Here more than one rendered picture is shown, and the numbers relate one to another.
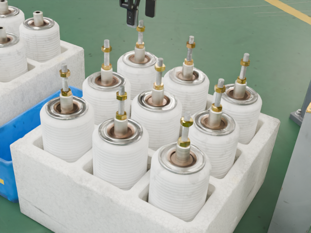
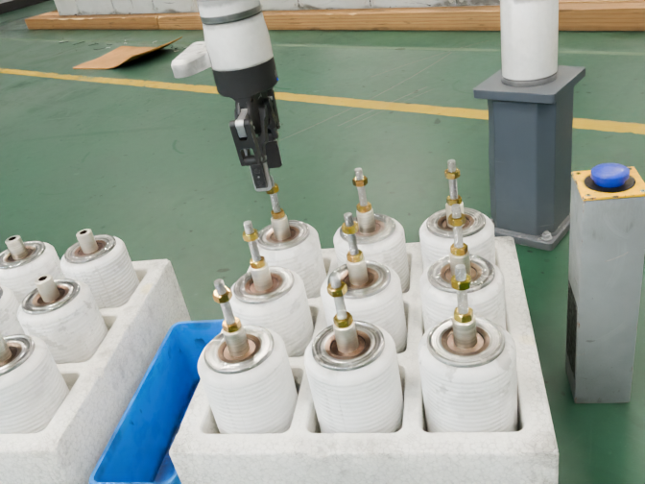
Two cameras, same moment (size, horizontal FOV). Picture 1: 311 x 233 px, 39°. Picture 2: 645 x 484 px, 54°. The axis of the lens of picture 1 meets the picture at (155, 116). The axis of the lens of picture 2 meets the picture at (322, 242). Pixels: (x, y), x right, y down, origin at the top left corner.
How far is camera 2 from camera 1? 22 cm
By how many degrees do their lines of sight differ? 14
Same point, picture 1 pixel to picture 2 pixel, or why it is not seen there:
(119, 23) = (167, 210)
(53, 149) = (247, 423)
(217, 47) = (323, 187)
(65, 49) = (142, 272)
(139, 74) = (297, 256)
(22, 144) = (189, 442)
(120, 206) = (407, 459)
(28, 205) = not seen: outside the picture
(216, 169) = not seen: hidden behind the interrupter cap
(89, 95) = (250, 318)
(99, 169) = (341, 419)
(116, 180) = (374, 422)
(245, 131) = not seen: hidden behind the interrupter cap
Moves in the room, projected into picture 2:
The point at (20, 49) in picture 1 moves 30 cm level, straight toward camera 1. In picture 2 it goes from (88, 298) to (203, 404)
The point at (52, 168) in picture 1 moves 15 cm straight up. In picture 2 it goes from (264, 453) to (228, 339)
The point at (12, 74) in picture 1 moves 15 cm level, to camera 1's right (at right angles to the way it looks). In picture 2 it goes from (89, 343) to (198, 304)
